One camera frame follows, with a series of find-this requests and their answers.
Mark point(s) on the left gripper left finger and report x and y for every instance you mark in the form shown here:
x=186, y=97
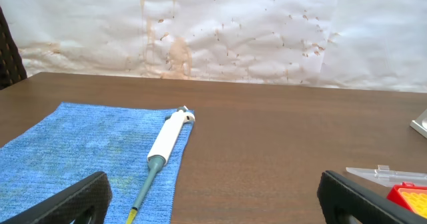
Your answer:
x=76, y=200

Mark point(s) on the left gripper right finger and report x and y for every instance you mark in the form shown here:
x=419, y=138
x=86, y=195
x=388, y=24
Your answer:
x=353, y=204

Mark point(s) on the white pipette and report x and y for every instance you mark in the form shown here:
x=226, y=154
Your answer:
x=168, y=139

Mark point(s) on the blue cloth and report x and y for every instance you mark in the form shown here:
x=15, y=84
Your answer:
x=73, y=144

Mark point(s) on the red and yellow tip box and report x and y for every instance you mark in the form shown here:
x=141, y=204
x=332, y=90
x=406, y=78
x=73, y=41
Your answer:
x=413, y=199

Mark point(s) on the white and blue stand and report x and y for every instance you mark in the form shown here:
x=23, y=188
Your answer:
x=421, y=125

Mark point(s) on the dark brown chair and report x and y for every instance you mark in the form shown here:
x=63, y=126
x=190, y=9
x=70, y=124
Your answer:
x=10, y=57

